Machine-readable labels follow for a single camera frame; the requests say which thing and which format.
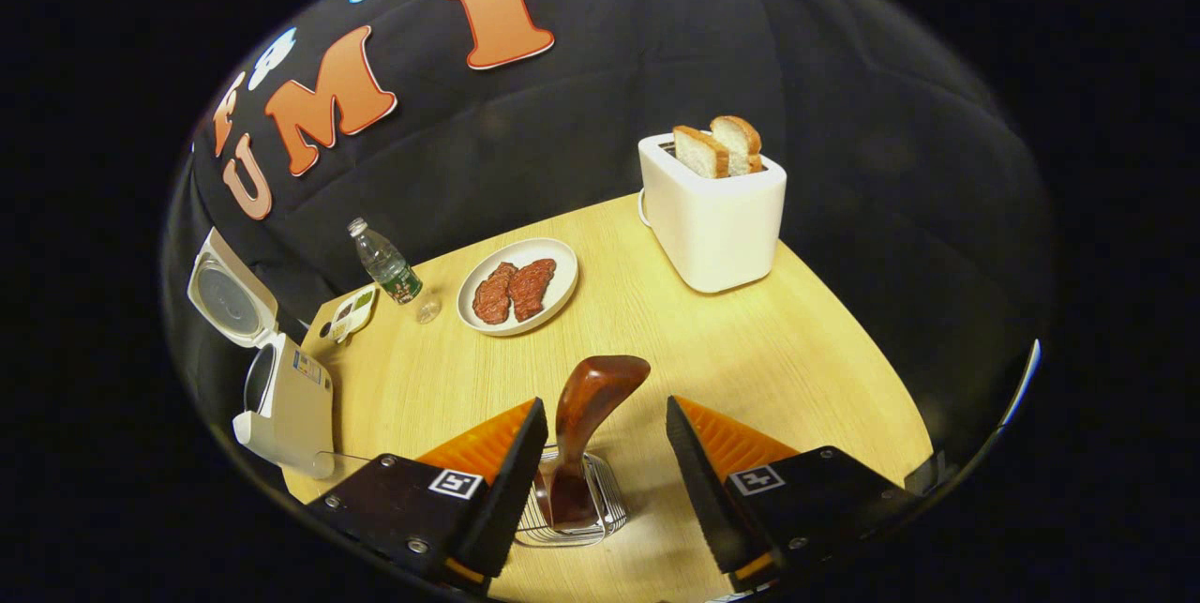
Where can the white toaster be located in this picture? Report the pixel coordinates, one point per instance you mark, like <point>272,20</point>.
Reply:
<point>712,228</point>

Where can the bread slice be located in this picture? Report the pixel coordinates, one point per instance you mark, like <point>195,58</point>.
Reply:
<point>742,142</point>
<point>698,153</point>

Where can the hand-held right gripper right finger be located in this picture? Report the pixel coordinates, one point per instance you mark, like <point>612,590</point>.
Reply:
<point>698,490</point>

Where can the brown wooden spoon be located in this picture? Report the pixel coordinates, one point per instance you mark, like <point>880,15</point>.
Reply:
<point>591,397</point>

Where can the black backdrop cloth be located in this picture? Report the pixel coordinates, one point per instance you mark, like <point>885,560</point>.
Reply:
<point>609,115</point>

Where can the white rice cooker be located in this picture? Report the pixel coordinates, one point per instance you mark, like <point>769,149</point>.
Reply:
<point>300,406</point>

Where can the clear water bottle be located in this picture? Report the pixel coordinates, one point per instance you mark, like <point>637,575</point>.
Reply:
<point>389,270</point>

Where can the white round plate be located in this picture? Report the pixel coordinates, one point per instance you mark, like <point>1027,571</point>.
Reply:
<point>562,289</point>

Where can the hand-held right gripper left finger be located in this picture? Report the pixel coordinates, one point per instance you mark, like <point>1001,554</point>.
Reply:
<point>511,500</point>

